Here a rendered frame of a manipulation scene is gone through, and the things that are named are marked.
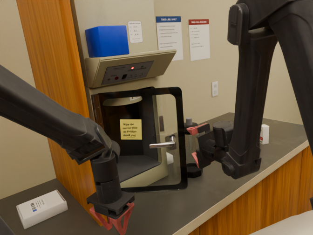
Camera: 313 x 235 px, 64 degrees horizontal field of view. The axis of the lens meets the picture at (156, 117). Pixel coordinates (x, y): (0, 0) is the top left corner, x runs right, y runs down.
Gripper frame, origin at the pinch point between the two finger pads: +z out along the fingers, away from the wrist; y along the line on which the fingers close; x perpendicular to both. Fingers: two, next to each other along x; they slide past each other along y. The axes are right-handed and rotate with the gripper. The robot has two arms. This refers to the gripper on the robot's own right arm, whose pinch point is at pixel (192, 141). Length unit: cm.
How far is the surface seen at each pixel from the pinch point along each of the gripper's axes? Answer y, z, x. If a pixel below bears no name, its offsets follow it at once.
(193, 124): -2.0, 18.2, -13.9
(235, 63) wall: 6, 87, -113
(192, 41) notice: 31, 77, -65
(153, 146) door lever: 2.4, 3.9, 13.1
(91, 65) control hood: 32.9, 12.6, 23.8
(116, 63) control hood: 31.8, 8.9, 16.9
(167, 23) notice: 45, 72, -45
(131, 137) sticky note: 5.3, 12.2, 17.3
